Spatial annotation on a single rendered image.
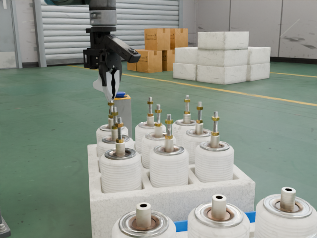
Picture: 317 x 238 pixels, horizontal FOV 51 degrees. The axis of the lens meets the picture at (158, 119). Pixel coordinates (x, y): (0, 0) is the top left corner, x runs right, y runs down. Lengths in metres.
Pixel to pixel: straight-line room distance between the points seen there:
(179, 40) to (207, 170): 4.31
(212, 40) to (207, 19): 4.20
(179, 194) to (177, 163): 0.07
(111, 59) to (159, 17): 6.36
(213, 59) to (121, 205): 3.03
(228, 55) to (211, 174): 2.86
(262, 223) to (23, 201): 0.83
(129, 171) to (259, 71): 3.39
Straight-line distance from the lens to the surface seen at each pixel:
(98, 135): 1.01
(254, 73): 3.96
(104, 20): 0.96
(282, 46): 6.67
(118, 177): 0.77
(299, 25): 6.51
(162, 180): 0.80
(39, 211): 1.13
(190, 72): 3.93
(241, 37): 3.76
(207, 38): 3.73
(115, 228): 0.52
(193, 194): 0.80
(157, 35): 4.77
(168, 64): 4.91
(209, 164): 0.82
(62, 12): 6.25
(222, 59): 3.60
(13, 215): 1.14
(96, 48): 1.00
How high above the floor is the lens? 0.53
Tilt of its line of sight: 14 degrees down
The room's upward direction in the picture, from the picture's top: 1 degrees counter-clockwise
